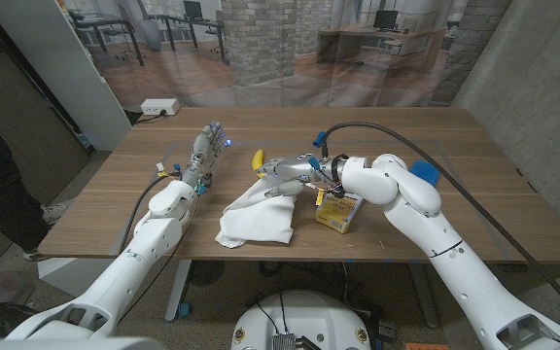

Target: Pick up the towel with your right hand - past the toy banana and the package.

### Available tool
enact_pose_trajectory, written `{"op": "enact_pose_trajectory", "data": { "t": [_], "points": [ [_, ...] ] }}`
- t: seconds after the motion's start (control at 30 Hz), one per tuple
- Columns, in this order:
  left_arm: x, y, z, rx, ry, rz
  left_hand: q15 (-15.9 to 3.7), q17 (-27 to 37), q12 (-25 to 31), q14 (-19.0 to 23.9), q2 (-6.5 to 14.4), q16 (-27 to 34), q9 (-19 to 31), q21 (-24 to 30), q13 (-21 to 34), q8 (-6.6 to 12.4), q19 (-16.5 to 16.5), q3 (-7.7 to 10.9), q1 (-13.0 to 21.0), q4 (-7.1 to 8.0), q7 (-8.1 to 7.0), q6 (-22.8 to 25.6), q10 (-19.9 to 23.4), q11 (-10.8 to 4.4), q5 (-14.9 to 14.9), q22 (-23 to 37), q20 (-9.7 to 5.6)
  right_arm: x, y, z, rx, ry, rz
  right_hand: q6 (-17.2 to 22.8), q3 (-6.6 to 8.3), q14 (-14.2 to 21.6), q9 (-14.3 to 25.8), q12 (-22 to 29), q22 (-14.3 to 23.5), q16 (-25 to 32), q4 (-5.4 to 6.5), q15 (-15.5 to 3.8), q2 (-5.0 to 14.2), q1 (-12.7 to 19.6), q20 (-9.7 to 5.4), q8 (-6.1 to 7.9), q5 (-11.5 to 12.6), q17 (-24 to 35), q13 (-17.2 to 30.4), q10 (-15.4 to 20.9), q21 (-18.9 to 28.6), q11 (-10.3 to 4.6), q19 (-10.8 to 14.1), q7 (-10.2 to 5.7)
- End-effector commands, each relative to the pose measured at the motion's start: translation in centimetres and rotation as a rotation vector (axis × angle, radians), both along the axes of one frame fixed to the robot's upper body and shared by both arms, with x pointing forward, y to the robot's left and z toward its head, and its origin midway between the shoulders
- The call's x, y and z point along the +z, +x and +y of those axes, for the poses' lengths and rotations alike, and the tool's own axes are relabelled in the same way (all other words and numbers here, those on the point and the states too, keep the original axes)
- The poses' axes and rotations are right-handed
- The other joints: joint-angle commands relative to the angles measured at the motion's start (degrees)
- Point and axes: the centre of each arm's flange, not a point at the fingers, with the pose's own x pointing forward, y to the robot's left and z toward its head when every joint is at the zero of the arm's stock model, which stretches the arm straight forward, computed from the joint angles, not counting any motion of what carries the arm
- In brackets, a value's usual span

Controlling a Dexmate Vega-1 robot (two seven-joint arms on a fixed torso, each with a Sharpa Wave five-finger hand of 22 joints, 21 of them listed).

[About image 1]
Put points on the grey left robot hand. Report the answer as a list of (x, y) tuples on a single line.
[(202, 150)]

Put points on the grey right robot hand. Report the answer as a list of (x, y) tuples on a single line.
[(294, 167)]

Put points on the white towel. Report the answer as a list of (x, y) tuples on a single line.
[(255, 219)]

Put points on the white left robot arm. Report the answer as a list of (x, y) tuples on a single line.
[(144, 243)]

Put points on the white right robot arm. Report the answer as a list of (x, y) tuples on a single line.
[(435, 228)]

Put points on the yellow toy banana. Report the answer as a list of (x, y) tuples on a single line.
[(257, 160)]

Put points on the small blue plastic piece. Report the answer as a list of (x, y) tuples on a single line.
[(319, 140)]

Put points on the white power strip box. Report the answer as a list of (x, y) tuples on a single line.
[(159, 106)]

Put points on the yellow white sugar box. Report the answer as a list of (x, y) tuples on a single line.
[(338, 214)]

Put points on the printed office backdrop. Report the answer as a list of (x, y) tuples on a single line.
[(260, 48)]

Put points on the black round fan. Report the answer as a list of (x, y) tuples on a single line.
[(206, 272)]

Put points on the blue ridged pad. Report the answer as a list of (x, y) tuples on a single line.
[(426, 172)]

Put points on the white table leg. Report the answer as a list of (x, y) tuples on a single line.
[(178, 291)]

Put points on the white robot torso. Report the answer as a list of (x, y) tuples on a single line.
[(302, 321)]

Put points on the white upright panel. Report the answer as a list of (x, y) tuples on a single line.
[(61, 63)]

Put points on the grey table leg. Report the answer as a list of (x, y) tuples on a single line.
[(425, 296)]

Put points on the orange flat item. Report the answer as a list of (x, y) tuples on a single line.
[(426, 346)]

